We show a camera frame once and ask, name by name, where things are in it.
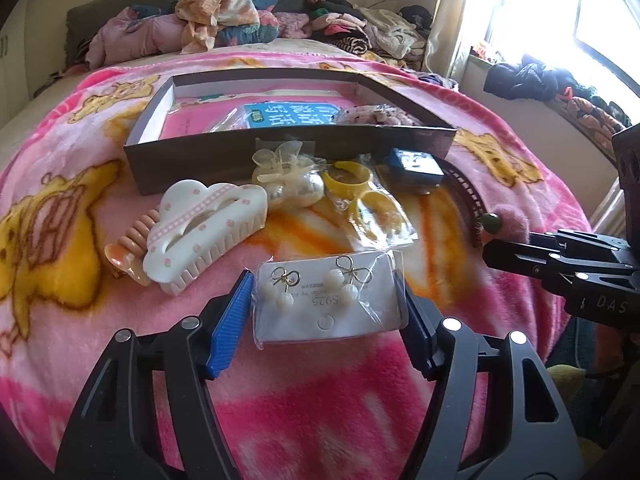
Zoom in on peach spiral hair clip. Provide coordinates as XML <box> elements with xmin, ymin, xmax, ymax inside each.
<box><xmin>103</xmin><ymin>209</ymin><xmax>160</xmax><ymax>286</ymax></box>

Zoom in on pearl earrings card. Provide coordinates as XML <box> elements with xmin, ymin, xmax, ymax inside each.
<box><xmin>253</xmin><ymin>249</ymin><xmax>408</xmax><ymax>348</ymax></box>

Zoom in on white pink-dotted claw clip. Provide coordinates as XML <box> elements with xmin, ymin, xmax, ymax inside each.
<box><xmin>143</xmin><ymin>180</ymin><xmax>268</xmax><ymax>296</ymax></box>

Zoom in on yellow rings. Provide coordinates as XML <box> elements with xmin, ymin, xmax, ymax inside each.
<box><xmin>319</xmin><ymin>154</ymin><xmax>420</xmax><ymax>254</ymax></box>

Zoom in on small blue box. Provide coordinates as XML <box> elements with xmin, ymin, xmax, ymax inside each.
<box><xmin>385</xmin><ymin>148</ymin><xmax>445</xmax><ymax>193</ymax></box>

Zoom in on clear pearl bow claw clip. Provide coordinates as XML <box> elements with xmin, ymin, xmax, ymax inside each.
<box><xmin>252</xmin><ymin>140</ymin><xmax>326</xmax><ymax>211</ymax></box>

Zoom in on sheer floral bow hair clip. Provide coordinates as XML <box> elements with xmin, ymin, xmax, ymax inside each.
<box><xmin>332</xmin><ymin>104</ymin><xmax>422</xmax><ymax>127</ymax></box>

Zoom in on black headband with pink pompom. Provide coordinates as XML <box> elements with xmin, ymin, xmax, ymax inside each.
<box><xmin>436</xmin><ymin>158</ymin><xmax>530</xmax><ymax>248</ymax></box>

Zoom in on orange patterned cushion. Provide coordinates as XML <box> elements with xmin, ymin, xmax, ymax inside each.
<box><xmin>563</xmin><ymin>96</ymin><xmax>626</xmax><ymax>159</ymax></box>

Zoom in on dark clothes on windowsill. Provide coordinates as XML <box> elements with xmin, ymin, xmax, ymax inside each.
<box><xmin>483</xmin><ymin>55</ymin><xmax>596</xmax><ymax>102</ymax></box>

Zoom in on floral laundry basket with clothes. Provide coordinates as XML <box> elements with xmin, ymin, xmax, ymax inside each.
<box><xmin>401</xmin><ymin>67</ymin><xmax>459</xmax><ymax>91</ymax></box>

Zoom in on grey cardboard box tray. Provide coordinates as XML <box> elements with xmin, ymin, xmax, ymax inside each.
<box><xmin>125</xmin><ymin>68</ymin><xmax>456</xmax><ymax>195</ymax></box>

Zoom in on cream curtain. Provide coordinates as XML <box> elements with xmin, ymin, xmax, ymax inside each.
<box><xmin>424</xmin><ymin>0</ymin><xmax>474</xmax><ymax>82</ymax></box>

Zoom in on pile of clothes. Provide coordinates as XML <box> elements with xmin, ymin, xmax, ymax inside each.
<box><xmin>274</xmin><ymin>0</ymin><xmax>433</xmax><ymax>70</ymax></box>

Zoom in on pink quilt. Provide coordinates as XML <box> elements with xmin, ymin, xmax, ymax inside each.
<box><xmin>85</xmin><ymin>6</ymin><xmax>186</xmax><ymax>70</ymax></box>

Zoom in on orange cream floral garment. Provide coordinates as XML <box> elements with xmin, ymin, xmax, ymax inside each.
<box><xmin>175</xmin><ymin>0</ymin><xmax>259</xmax><ymax>54</ymax></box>

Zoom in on dark blue floral quilt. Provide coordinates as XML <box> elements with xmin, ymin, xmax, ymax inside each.
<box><xmin>129</xmin><ymin>0</ymin><xmax>282</xmax><ymax>49</ymax></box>

